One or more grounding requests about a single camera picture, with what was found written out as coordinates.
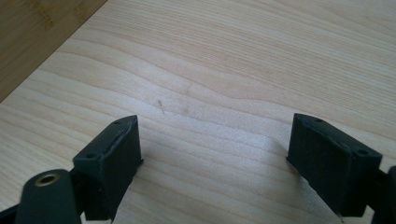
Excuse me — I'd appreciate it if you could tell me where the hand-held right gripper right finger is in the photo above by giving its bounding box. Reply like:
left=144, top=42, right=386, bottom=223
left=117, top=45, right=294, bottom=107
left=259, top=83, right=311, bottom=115
left=285, top=112, right=383, bottom=218

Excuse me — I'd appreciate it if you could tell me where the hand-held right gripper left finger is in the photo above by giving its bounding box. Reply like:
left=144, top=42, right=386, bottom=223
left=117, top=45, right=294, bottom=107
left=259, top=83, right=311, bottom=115
left=72, top=114, right=145, bottom=222

